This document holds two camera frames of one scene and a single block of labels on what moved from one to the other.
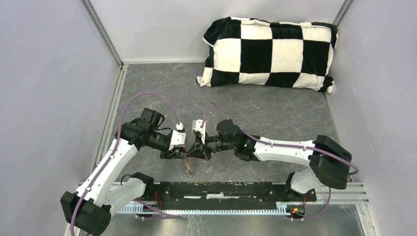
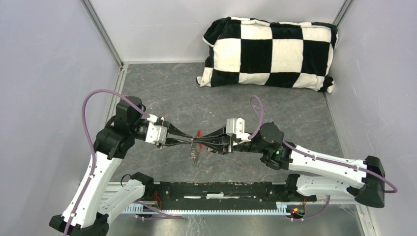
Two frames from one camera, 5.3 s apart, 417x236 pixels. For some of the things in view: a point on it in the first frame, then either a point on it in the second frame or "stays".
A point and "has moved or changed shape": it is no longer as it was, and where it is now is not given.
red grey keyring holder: [188, 169] has moved or changed shape
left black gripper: [174, 153] to [171, 129]
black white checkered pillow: [253, 51] stays
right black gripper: [198, 147] to [218, 145]
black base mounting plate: [198, 195] stays
